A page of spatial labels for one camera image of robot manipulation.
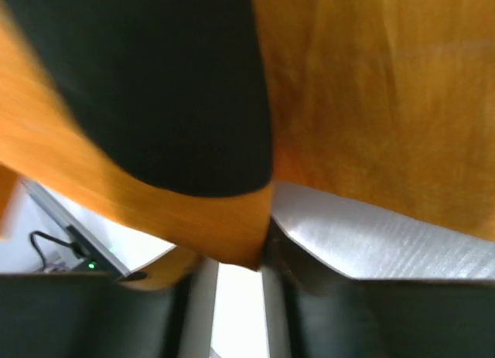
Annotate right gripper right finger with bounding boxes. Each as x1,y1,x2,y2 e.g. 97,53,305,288
262,222,494,357

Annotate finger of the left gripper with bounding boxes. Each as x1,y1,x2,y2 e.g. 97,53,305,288
4,0,272,197

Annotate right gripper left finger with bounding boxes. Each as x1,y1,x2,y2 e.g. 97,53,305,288
1,274,192,358

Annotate orange cartoon cloth placemat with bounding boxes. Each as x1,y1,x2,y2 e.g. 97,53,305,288
1,0,494,289

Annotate aluminium mounting rail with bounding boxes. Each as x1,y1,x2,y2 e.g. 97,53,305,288
22,179,131,279

